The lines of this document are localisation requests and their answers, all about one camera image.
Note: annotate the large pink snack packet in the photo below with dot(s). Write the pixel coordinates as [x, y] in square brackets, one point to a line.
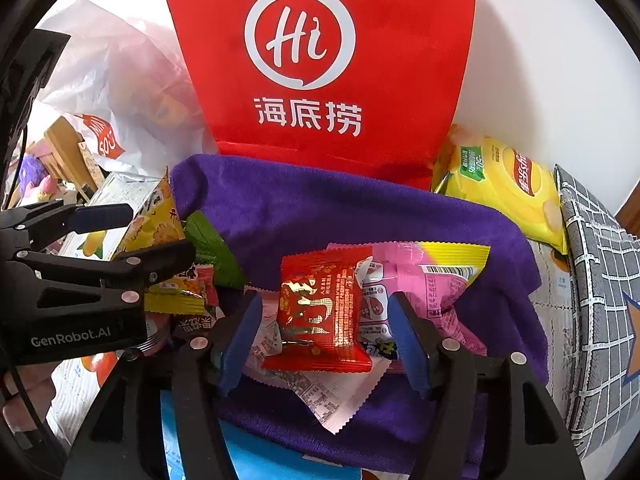
[440, 280]

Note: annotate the yellow chips bag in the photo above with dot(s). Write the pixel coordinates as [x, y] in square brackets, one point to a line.
[500, 195]

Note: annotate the yellow snack packet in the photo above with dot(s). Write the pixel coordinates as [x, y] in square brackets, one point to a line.
[155, 225]

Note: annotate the purple plush toy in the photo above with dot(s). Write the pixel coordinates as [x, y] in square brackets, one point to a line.
[32, 170]

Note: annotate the blue tissue pack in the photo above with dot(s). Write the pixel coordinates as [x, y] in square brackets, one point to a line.
[250, 460]

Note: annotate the red paper bag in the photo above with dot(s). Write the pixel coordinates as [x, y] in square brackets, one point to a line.
[400, 85]

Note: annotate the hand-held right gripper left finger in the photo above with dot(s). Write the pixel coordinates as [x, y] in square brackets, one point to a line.
[240, 350]

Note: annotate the pink white plush toy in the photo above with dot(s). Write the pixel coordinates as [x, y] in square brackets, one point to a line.
[47, 187]

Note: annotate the purple towel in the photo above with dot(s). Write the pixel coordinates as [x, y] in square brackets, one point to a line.
[300, 210]

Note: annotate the fruit print tablecloth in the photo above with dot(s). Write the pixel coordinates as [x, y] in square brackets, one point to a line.
[550, 290]

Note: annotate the red snack packet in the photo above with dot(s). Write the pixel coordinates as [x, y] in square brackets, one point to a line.
[320, 305]

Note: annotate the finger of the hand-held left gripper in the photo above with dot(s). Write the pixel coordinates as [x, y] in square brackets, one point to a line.
[100, 217]
[165, 260]

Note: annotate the wooden door frame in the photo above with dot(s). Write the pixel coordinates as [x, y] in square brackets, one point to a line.
[631, 217]

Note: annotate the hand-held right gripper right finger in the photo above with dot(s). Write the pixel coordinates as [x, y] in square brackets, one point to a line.
[405, 345]

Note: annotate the white plastic bag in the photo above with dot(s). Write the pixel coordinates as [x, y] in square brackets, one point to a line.
[100, 75]

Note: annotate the grey checked cloth with star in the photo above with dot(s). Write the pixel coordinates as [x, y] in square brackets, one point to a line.
[595, 285]

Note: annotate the green snack packet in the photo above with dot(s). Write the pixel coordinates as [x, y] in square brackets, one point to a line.
[210, 245]

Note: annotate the framed picture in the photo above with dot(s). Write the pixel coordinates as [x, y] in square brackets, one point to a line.
[92, 165]

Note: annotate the person's left hand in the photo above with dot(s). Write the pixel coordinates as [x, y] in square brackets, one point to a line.
[30, 385]

